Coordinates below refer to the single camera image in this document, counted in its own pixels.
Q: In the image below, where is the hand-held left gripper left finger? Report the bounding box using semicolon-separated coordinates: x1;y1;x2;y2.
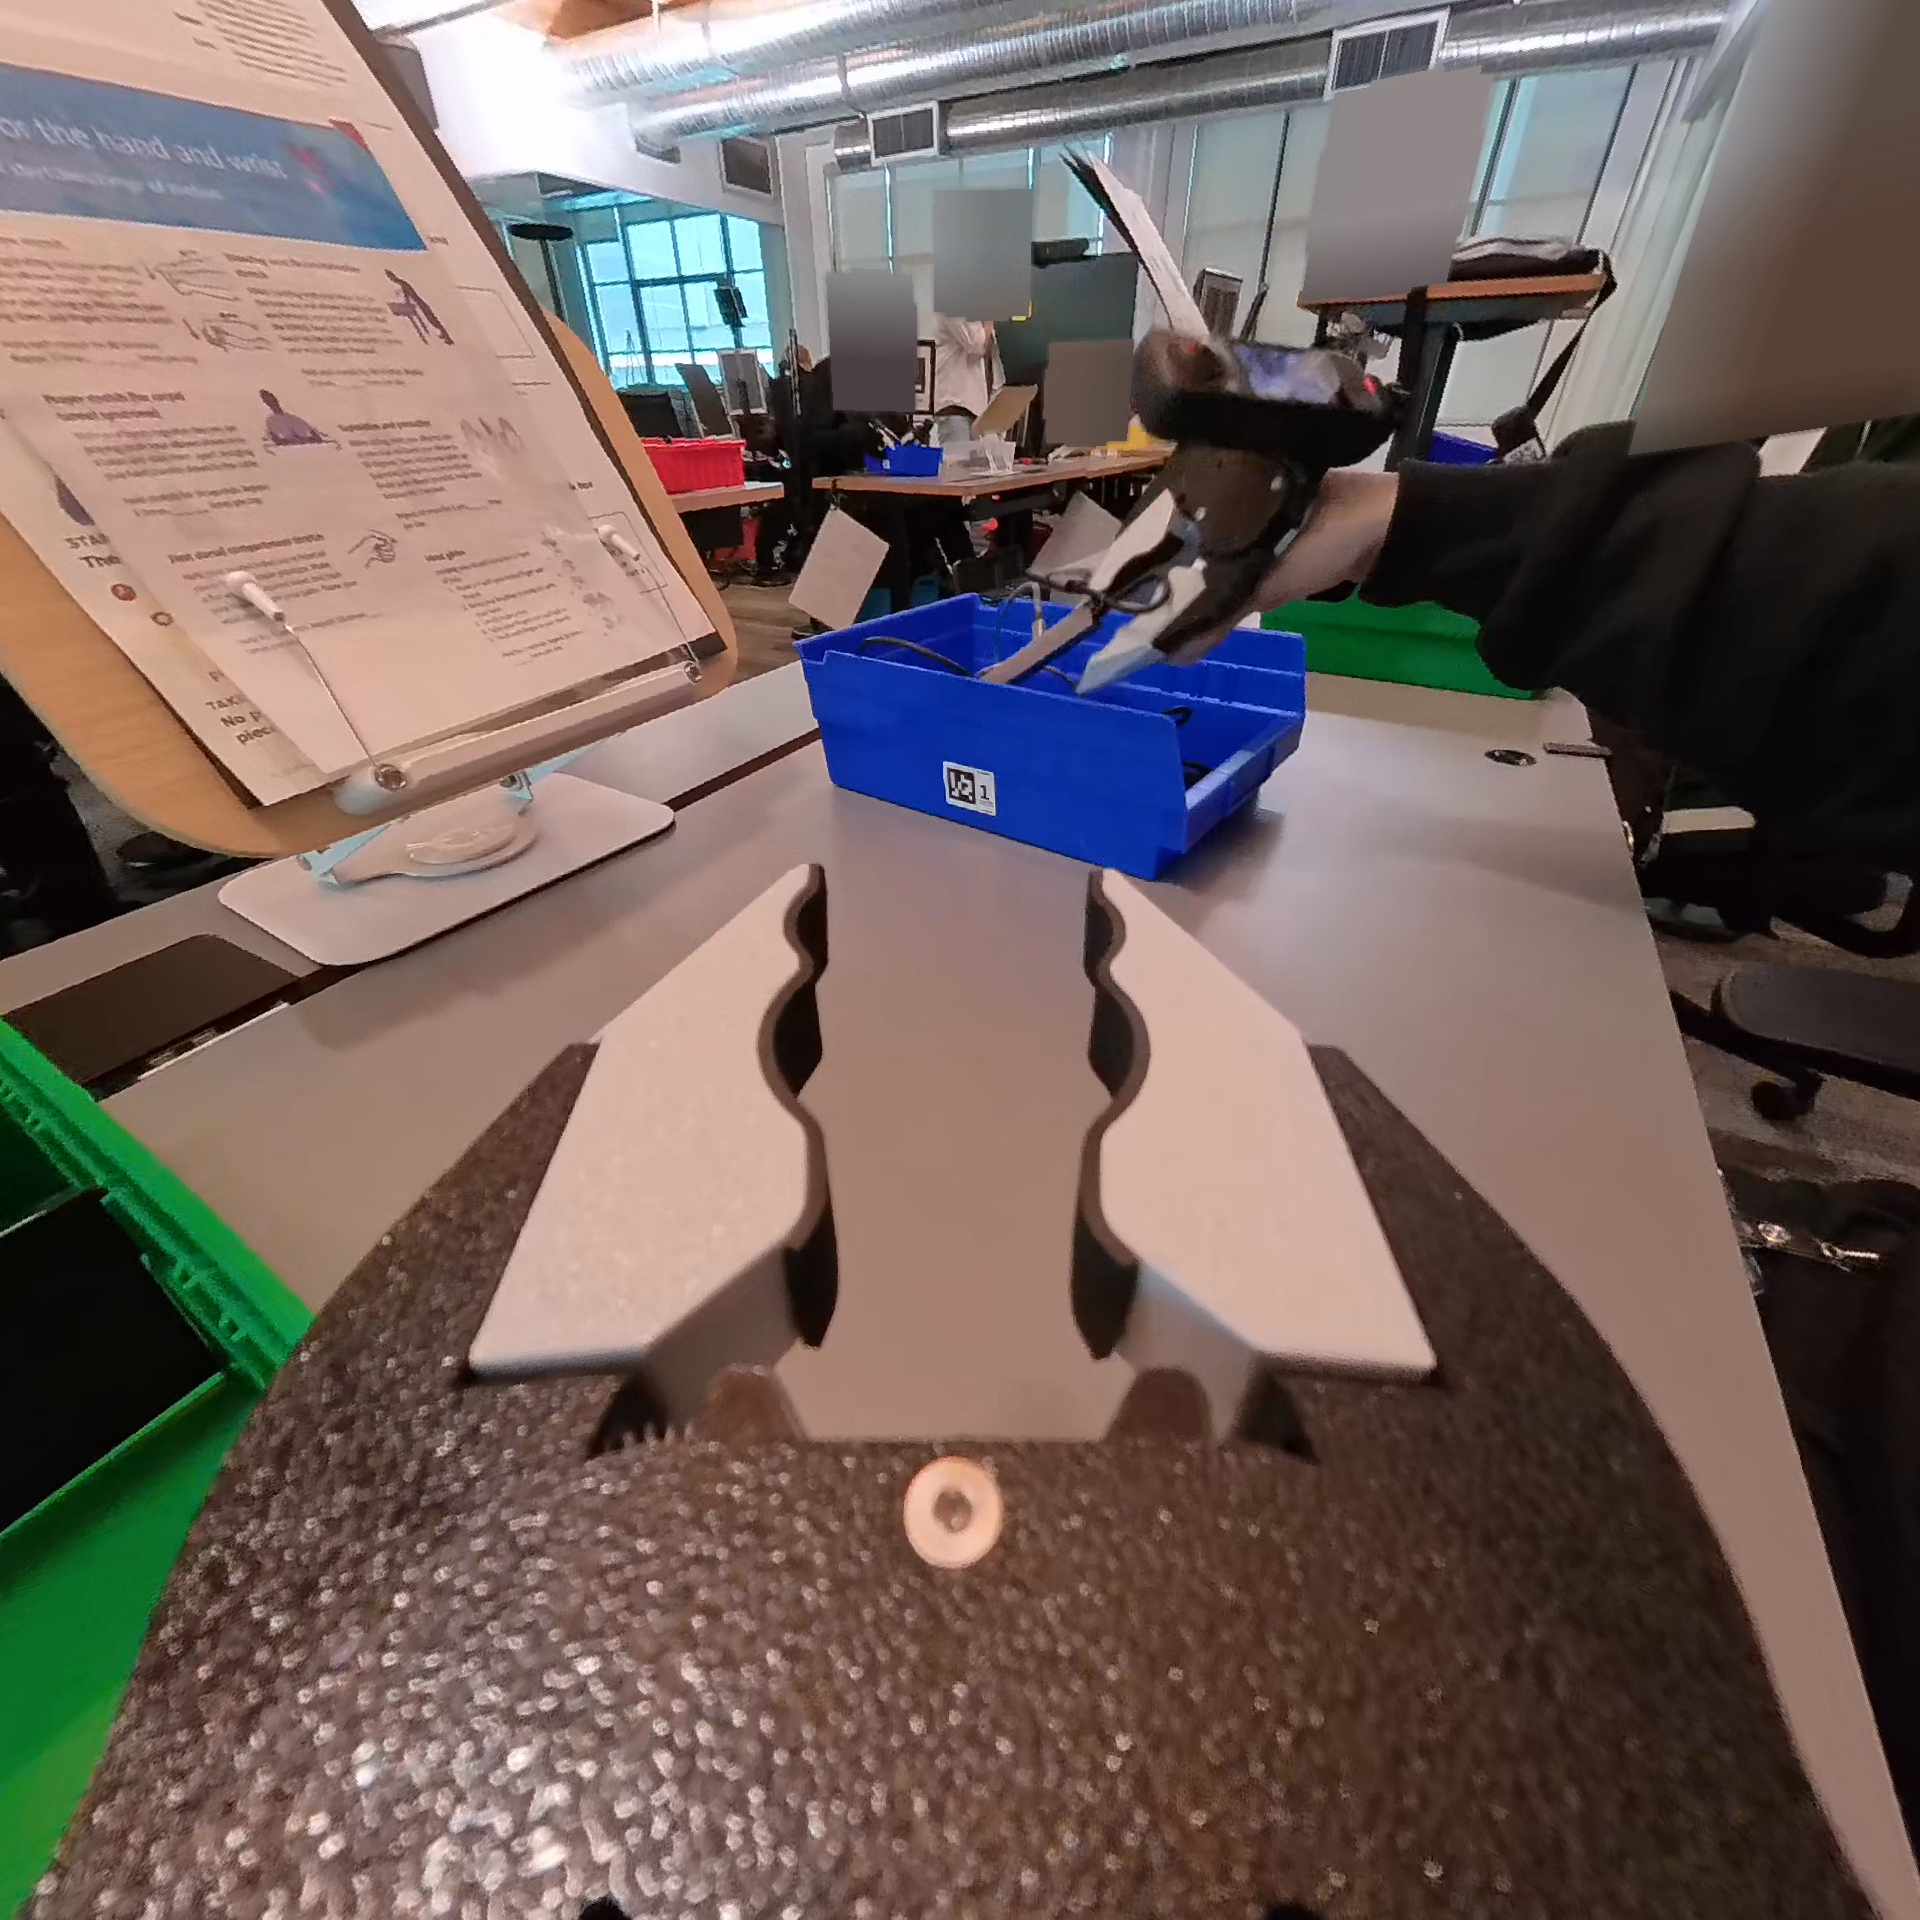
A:
468;863;838;1426

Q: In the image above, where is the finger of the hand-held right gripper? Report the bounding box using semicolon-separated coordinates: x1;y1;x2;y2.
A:
975;484;1204;691
1074;560;1204;699

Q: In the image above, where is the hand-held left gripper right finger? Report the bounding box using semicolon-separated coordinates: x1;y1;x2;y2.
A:
1069;868;1441;1438

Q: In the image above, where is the blue plastic bin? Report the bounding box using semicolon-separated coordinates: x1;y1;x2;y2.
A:
791;588;1311;882

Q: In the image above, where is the person's right forearm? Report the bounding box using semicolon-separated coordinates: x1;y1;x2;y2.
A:
1354;417;1920;770

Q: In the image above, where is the grey desk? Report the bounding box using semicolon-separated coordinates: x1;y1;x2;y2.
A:
0;660;1920;1920

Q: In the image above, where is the raised standing desk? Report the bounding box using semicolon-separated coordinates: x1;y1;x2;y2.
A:
1293;231;1620;452

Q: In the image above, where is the person's right hand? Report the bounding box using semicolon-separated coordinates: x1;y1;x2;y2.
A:
1287;465;1407;606

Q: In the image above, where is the white stand base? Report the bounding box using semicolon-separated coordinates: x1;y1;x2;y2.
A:
217;761;680;968

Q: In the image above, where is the black bin divider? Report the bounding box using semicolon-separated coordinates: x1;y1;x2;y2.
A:
0;1185;230;1536

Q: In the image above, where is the black office chair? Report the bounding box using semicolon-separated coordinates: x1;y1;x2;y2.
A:
1642;812;1920;1120

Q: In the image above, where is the wooden document board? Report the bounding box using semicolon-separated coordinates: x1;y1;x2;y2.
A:
0;0;739;861

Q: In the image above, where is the blue banner instruction sheet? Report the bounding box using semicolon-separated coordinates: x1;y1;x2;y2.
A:
0;60;723;805

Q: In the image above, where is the white instruction sheet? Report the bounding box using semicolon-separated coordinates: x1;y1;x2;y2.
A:
0;0;396;95

